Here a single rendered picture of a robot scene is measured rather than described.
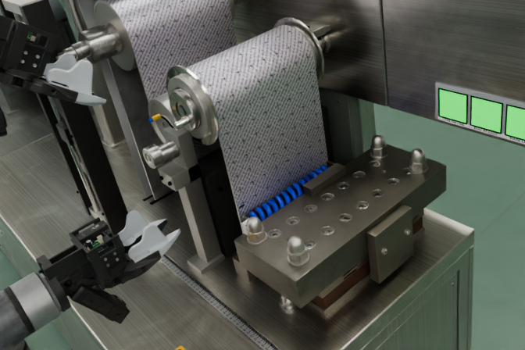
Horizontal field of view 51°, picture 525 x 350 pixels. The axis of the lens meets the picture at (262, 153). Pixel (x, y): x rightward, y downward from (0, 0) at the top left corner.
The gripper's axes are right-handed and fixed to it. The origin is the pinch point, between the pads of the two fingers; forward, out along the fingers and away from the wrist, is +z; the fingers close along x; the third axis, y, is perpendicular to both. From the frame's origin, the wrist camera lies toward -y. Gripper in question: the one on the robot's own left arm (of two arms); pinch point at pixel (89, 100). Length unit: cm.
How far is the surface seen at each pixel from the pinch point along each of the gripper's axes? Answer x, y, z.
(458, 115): -29, 18, 48
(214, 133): -3.9, 1.2, 20.9
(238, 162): -4.4, -2.6, 27.9
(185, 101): -0.6, 4.5, 15.5
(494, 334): -10, -37, 165
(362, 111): 9, 16, 73
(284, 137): -4.4, 4.4, 36.6
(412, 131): 98, 27, 241
